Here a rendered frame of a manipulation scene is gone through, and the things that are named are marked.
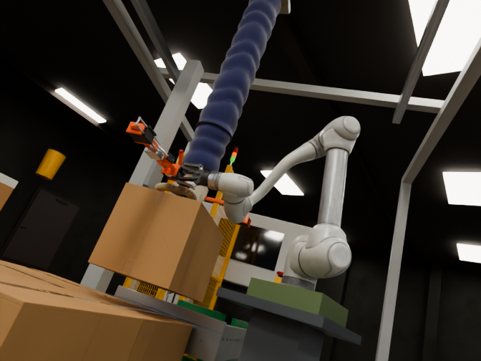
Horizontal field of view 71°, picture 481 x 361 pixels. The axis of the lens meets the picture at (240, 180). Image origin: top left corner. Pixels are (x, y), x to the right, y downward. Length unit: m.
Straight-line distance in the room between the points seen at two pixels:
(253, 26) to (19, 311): 2.06
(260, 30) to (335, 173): 1.23
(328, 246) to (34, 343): 1.00
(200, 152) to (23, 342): 1.27
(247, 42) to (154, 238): 1.40
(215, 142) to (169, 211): 0.56
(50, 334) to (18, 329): 0.11
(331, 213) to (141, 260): 0.85
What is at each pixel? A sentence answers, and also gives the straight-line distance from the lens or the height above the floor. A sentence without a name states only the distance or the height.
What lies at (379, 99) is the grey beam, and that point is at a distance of 4.08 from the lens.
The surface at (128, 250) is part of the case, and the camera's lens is 1.58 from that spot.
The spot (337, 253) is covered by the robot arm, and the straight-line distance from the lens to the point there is 1.40.
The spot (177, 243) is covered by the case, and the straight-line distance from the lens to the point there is 1.51.
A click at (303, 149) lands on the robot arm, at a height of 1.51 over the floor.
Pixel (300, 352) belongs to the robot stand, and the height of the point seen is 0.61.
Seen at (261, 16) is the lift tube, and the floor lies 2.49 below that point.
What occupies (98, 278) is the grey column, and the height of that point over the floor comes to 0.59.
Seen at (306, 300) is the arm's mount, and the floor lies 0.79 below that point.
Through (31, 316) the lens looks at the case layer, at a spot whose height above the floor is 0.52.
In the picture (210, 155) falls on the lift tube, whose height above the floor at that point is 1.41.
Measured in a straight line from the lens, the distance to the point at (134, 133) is 1.41.
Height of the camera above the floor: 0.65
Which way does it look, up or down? 21 degrees up
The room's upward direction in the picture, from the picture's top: 19 degrees clockwise
